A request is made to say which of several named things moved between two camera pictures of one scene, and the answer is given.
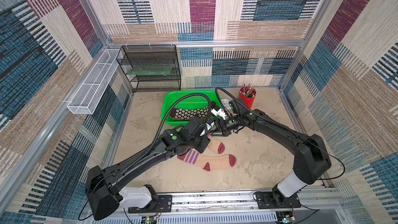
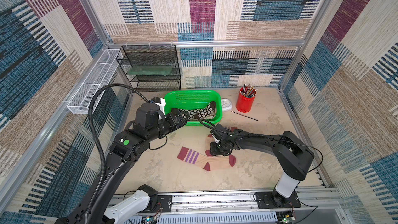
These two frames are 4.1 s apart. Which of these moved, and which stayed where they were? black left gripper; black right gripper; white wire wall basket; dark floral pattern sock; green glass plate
Moved: black right gripper; black left gripper
Stayed: dark floral pattern sock; white wire wall basket; green glass plate
